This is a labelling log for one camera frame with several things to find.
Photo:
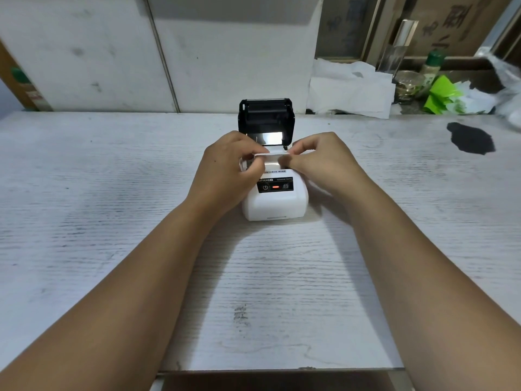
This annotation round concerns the person's left hand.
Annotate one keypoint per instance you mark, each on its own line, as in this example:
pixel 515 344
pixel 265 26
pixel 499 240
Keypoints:
pixel 215 175

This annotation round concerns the person's right hand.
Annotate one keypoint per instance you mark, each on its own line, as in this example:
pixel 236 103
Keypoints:
pixel 325 164

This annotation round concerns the person's right thumb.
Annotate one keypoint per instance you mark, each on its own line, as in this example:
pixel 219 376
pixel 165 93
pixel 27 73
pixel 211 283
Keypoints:
pixel 295 162

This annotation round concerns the person's left thumb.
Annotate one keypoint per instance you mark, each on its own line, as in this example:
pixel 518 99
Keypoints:
pixel 256 168

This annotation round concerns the white label paper strip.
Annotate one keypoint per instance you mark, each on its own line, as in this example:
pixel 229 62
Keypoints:
pixel 273 153

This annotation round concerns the person's right forearm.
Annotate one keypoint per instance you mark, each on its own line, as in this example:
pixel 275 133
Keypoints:
pixel 423 289

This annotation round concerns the person's left forearm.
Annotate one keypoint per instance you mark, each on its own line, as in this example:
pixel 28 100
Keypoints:
pixel 122 305

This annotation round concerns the white label printer black lid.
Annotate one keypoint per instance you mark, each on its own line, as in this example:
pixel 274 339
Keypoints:
pixel 281 199

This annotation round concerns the crumpled white paper sheets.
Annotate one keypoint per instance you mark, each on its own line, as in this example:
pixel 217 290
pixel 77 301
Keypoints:
pixel 346 89

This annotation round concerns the clear glass jar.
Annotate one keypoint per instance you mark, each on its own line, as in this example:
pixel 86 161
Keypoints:
pixel 408 86

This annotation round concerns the clear acrylic bar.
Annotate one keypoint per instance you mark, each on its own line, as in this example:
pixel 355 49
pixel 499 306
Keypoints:
pixel 397 46

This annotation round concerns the green paper scraps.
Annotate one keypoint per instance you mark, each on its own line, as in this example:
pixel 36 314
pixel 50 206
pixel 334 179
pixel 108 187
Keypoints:
pixel 441 95

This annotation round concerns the green capped bottle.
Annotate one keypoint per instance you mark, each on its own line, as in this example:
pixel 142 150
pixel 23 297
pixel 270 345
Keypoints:
pixel 430 69

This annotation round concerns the brown cardboard box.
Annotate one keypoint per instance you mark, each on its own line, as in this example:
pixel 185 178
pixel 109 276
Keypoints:
pixel 451 24

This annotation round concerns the white plastic bag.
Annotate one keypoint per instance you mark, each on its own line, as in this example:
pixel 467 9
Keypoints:
pixel 506 89

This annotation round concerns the brown cardboard board green sticker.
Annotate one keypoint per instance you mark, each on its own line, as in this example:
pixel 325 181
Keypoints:
pixel 20 81

